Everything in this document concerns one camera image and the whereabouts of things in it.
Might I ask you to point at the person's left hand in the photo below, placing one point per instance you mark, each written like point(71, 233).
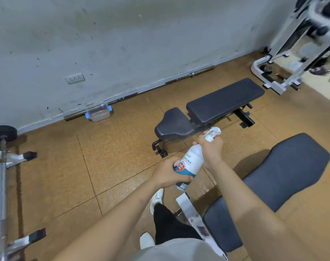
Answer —
point(163, 173)

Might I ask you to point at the person's right hand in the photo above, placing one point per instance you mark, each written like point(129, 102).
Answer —
point(211, 152)

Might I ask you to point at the person's left thumb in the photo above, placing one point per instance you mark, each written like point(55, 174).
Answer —
point(182, 180)

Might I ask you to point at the person's right fingers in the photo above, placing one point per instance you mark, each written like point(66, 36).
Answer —
point(201, 138)

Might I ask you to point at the white spray bottle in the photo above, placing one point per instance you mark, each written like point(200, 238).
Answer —
point(190, 163)

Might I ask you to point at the person's left forearm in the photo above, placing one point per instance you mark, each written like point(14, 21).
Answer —
point(113, 222)

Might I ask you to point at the person's right forearm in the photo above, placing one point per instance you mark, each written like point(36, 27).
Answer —
point(249, 212)

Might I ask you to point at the white shoe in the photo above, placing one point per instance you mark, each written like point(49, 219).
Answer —
point(147, 240)
point(156, 199)

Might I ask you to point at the black adjustable weight bench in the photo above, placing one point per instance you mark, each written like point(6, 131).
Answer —
point(224, 99)

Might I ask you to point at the black trouser leg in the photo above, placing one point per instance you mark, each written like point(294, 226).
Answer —
point(169, 225)

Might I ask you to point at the grey shirt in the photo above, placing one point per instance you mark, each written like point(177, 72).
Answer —
point(178, 251)

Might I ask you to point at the steel barbell bar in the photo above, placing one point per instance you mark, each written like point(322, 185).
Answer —
point(151, 88)

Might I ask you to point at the dark grey padded bench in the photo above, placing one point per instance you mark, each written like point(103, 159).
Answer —
point(284, 171)

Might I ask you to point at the clear container with blue clips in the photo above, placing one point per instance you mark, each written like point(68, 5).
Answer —
point(99, 113)

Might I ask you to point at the white gym machine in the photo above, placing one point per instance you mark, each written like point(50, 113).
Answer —
point(290, 38)

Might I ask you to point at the white barbell rack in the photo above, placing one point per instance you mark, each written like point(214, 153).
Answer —
point(0, 187)

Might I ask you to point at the black weight plate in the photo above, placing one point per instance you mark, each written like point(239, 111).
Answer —
point(3, 133)

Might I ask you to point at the white wall socket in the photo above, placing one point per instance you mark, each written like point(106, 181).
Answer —
point(75, 78)

